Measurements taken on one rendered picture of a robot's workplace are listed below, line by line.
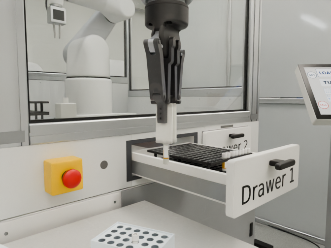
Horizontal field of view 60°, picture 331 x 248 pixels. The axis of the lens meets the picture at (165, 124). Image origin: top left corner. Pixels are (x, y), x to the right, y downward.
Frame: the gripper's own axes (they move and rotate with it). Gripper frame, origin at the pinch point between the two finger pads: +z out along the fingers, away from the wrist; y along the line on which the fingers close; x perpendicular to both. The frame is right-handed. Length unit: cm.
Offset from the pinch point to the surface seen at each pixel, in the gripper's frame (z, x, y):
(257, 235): 100, -2, 173
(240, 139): 12, -3, 67
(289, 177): 14.8, -20.6, 27.4
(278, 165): 9.0, -18.4, 14.5
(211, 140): 11, 4, 50
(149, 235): 20.5, 2.5, -1.8
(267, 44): -46, -2, 198
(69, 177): 11.9, 21.0, -1.4
